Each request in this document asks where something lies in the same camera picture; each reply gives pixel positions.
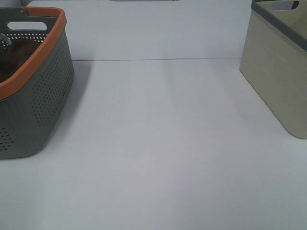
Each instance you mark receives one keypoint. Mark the brown towel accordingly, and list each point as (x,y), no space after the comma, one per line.
(15,56)

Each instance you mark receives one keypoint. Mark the grey perforated basket orange rim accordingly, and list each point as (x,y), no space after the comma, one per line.
(32,99)

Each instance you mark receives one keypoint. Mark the beige basket grey rim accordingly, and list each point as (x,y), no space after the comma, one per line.
(274,60)

